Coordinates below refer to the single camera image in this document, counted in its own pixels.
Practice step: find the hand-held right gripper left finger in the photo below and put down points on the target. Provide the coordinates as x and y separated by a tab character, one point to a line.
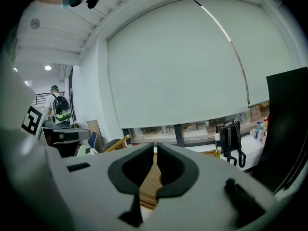
120	177

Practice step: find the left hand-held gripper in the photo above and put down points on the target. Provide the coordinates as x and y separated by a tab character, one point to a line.
32	121

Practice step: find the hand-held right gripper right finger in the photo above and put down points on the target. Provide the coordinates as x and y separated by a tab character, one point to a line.
185	177

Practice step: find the black metal railing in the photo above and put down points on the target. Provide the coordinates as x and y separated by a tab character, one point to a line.
41	97

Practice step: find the wooden low table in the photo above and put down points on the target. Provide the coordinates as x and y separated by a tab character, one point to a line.
148	177

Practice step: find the black and green backpack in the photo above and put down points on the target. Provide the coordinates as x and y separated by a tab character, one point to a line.
62	109

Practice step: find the dark wicker chair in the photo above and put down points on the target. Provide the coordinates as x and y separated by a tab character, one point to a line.
110	143

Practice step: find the wooden pole with brass ends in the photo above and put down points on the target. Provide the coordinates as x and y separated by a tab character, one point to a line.
121	141

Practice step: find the black window mullion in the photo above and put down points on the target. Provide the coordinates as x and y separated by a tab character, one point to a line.
179	135

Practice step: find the pale green garment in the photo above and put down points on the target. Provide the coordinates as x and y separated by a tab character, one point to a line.
84	150

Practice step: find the blue chair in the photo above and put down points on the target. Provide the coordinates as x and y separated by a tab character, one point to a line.
92	138

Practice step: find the white cup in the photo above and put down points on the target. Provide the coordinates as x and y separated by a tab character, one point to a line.
217	137

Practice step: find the round ceiling lamp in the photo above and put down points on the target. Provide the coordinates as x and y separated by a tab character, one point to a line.
47	68

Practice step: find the brown cardboard sheet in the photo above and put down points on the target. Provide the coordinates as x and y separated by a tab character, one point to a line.
95	126

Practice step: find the clear bottle with blue label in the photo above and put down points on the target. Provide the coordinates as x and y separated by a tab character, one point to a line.
258	131

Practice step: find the round ceiling detector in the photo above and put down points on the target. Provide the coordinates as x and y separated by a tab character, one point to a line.
35	23

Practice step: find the wide white roller blind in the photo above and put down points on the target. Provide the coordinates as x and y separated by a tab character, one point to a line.
173	68

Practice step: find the black flat panel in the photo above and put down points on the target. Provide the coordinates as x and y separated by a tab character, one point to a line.
284	117

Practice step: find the narrow white roller blind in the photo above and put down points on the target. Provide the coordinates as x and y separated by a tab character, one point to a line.
264	52

